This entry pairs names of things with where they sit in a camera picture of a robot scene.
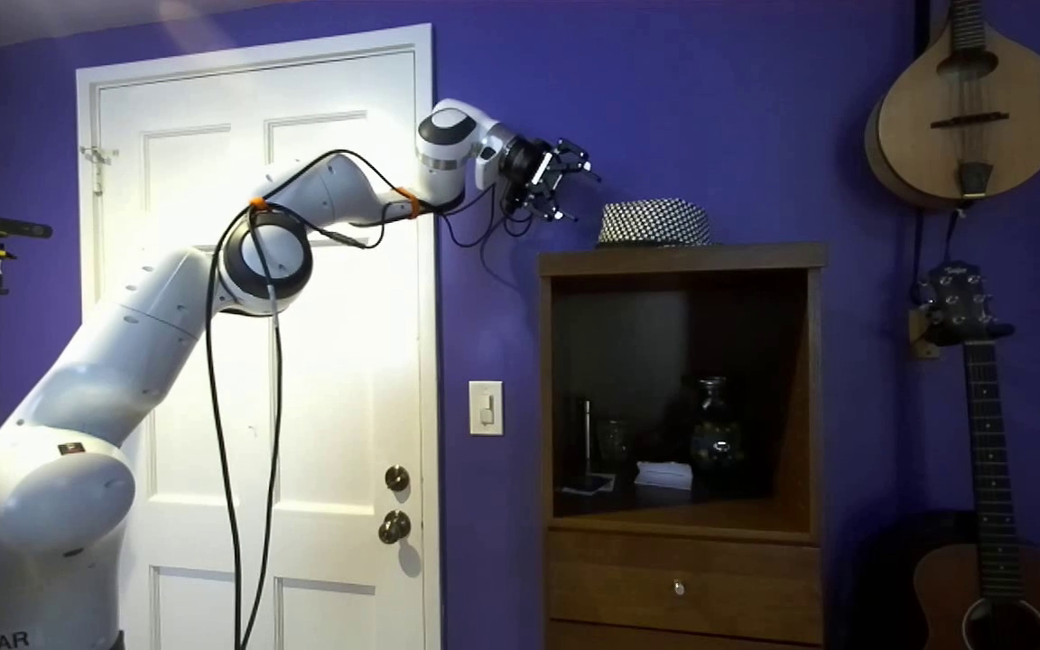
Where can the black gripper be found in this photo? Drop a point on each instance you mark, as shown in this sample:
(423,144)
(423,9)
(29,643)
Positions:
(525,167)

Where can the black white checkered hat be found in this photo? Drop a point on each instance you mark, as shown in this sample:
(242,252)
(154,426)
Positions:
(654,227)

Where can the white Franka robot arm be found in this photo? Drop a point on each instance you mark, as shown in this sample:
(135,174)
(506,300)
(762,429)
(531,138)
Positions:
(98,373)

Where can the brown wooden shelf cabinet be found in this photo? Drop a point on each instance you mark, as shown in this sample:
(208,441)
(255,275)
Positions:
(675,564)

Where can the metal stand ornament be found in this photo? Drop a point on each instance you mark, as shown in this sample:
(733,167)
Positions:
(598,456)

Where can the white panelled door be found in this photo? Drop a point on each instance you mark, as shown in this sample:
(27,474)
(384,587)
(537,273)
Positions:
(326,362)

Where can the small white object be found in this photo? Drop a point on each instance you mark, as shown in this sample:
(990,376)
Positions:
(666,474)

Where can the brass deadbolt lock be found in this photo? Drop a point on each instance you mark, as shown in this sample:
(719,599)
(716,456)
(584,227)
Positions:
(394,480)

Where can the brass door knob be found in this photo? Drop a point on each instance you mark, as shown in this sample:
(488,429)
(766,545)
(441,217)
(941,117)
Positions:
(394,524)

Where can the wooden mandolin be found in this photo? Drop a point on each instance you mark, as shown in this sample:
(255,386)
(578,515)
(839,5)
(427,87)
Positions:
(974,115)

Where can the metal drawer knob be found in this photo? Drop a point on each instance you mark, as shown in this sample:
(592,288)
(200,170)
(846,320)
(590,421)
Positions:
(679,587)

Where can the metal door hook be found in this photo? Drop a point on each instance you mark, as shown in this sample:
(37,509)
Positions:
(98,161)

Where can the acoustic guitar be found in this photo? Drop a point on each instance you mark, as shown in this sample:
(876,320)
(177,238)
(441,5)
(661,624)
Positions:
(990,482)

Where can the white light switch plate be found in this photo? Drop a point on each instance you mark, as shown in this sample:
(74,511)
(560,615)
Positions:
(486,406)

